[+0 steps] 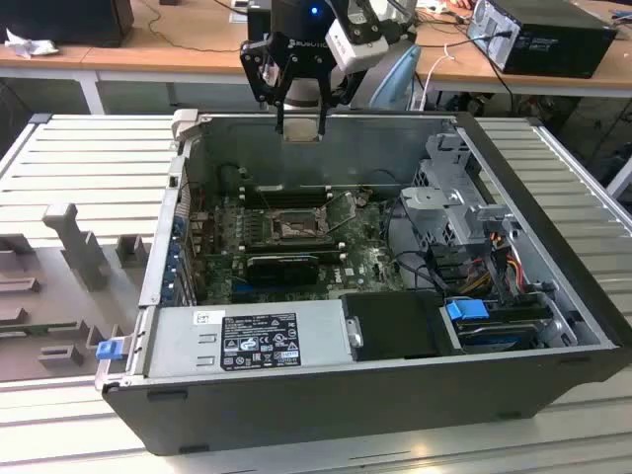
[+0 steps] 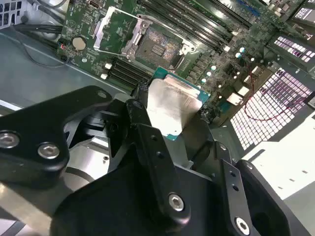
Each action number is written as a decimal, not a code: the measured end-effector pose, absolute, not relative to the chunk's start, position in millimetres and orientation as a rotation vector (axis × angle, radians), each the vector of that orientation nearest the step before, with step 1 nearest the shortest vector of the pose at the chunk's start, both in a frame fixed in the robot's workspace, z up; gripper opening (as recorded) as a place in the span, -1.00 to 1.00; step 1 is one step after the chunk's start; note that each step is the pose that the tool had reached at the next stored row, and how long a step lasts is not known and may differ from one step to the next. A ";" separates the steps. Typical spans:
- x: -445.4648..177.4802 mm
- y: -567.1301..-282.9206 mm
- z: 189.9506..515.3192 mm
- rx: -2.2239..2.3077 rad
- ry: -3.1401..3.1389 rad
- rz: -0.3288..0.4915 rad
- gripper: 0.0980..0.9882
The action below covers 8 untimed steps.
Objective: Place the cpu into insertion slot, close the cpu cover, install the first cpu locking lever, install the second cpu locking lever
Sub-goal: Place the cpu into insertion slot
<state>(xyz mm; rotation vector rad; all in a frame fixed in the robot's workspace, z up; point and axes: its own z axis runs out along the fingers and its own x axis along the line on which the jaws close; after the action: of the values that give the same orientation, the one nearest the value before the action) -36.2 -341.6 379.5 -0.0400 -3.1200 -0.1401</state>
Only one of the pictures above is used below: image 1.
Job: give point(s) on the green motherboard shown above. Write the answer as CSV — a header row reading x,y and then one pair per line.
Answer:
x,y
365,257

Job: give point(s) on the black plastic shroud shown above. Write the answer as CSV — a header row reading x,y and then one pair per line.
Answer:
x,y
395,326

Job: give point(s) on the black RAM stick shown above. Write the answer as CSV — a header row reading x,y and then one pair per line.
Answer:
x,y
291,242
291,192

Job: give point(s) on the hard disk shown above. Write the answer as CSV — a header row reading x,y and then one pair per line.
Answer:
x,y
494,336

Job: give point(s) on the crumpled white paper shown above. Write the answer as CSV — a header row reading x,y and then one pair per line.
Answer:
x,y
29,47

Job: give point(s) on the black desktop PC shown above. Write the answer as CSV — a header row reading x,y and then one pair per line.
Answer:
x,y
558,49

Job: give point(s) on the large black box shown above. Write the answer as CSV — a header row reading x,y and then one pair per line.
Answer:
x,y
64,20

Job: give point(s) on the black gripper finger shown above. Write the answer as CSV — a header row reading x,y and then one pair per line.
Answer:
x,y
338,91
254,64

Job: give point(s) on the grey case latch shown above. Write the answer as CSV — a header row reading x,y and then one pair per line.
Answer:
x,y
185,126

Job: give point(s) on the grey parts rack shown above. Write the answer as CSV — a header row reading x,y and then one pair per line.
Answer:
x,y
59,296

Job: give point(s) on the black cylinder part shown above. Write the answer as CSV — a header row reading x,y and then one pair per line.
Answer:
x,y
229,178

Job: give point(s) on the black PC case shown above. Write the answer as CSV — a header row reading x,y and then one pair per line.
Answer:
x,y
345,419

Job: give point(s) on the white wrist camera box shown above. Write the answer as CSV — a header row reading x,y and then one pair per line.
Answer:
x,y
355,54

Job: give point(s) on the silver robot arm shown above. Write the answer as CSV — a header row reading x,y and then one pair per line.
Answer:
x,y
303,94

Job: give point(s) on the small black computer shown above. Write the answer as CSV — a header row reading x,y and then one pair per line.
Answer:
x,y
257,20

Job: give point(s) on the silver CPU plate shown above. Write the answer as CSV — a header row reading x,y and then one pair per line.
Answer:
x,y
301,132

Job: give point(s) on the CPU socket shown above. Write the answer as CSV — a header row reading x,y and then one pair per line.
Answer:
x,y
296,224

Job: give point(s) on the silver power supply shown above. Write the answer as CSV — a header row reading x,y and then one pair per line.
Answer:
x,y
173,340

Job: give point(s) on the blue disk carrier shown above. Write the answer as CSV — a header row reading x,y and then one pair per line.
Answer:
x,y
466,313

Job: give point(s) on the blue case latch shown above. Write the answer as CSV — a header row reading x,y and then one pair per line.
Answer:
x,y
108,350

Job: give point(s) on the metal drive cage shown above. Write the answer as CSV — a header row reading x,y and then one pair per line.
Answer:
x,y
429,197

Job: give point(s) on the wooden desk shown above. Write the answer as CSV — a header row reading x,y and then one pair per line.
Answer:
x,y
197,59

